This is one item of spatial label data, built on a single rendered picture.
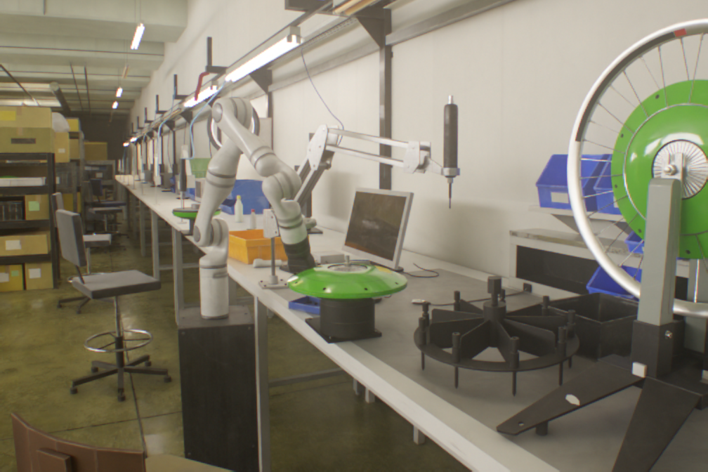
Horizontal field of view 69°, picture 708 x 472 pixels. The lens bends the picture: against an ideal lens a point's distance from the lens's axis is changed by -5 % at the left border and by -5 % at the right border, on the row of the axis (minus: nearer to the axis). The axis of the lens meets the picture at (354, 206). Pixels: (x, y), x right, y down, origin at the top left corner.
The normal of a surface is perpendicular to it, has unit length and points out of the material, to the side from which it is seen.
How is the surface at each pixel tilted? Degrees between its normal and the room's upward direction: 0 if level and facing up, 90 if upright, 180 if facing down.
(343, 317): 90
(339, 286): 24
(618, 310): 86
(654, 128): 81
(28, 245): 90
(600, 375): 18
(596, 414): 0
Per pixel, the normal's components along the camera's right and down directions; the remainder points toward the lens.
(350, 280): 0.03, -0.90
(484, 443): 0.00, -1.00
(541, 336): -0.77, 0.11
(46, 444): -0.45, 0.07
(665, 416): -0.27, -0.93
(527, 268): 0.43, 0.07
